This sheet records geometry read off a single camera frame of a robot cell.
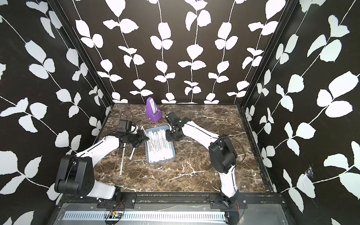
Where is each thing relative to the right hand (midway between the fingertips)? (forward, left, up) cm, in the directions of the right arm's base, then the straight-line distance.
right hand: (166, 137), depth 88 cm
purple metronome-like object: (+23, +13, -2) cm, 27 cm away
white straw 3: (-5, -1, -11) cm, 12 cm away
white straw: (0, +6, -10) cm, 11 cm away
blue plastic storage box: (+12, +10, -8) cm, 18 cm away
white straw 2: (0, +3, -10) cm, 10 cm away
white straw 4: (-7, +23, -9) cm, 26 cm away
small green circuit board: (-40, +24, -10) cm, 48 cm away
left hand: (+1, +11, 0) cm, 11 cm away
